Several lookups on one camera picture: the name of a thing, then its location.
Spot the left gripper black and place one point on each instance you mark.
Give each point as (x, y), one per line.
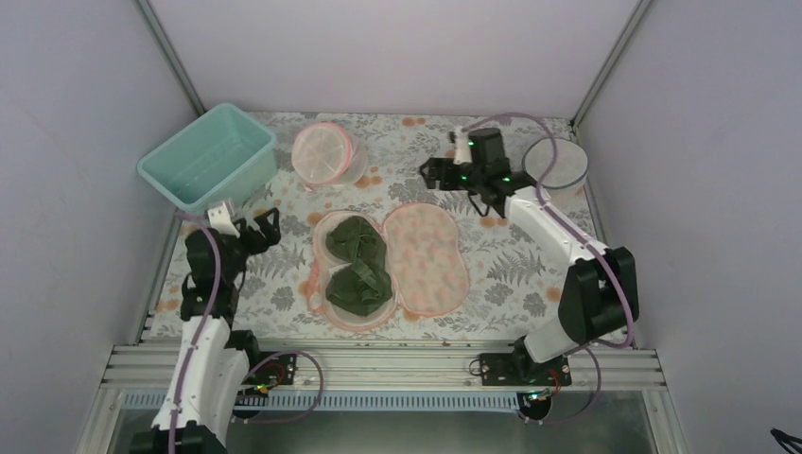
(270, 235)

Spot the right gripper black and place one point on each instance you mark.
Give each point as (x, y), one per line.
(434, 165)

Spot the mint green plastic bin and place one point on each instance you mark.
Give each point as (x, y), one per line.
(225, 154)

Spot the floral mesh bra laundry bag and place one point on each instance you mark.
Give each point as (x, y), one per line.
(429, 275)

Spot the dark green bra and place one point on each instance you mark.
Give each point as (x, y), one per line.
(363, 285)

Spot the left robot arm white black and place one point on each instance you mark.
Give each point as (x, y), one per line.
(214, 358)

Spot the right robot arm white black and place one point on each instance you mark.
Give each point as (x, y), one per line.
(599, 293)

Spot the pink-trimmed white cylindrical laundry bag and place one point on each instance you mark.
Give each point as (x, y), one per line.
(326, 154)

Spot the grey-trimmed white cylindrical laundry bag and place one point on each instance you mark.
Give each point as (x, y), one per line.
(567, 177)

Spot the floral patterned table cloth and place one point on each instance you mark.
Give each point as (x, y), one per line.
(514, 285)

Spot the white wrist camera on right gripper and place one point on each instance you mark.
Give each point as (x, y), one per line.
(462, 146)

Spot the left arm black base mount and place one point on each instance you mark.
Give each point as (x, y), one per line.
(254, 391)

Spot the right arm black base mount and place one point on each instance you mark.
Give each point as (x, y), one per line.
(542, 381)

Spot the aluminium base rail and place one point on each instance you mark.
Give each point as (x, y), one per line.
(384, 375)

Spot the aluminium frame post left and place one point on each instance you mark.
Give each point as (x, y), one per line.
(158, 32)

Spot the aluminium frame post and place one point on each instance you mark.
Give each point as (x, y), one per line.
(610, 63)
(158, 32)

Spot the aluminium frame post right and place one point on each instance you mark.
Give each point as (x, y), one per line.
(610, 63)

